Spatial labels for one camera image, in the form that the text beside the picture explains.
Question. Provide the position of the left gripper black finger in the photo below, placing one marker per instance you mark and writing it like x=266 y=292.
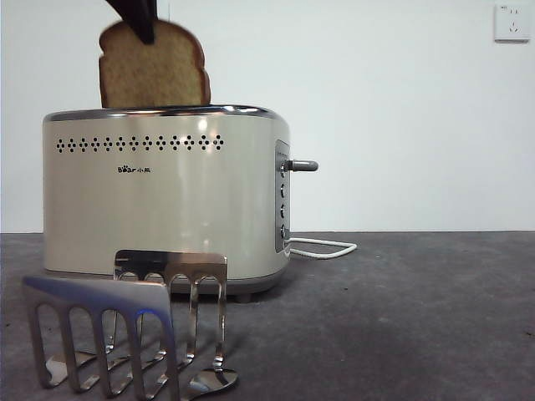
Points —
x=140 y=16

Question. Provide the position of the brown-crusted bread slice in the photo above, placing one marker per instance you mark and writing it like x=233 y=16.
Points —
x=159 y=75

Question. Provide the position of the grey toaster lever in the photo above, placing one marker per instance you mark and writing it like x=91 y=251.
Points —
x=303 y=165

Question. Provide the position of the cream two-slot toaster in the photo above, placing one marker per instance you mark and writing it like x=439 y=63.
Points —
x=146 y=209

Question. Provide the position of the shiny metal toast rack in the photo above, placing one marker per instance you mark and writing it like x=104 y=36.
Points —
x=96 y=292

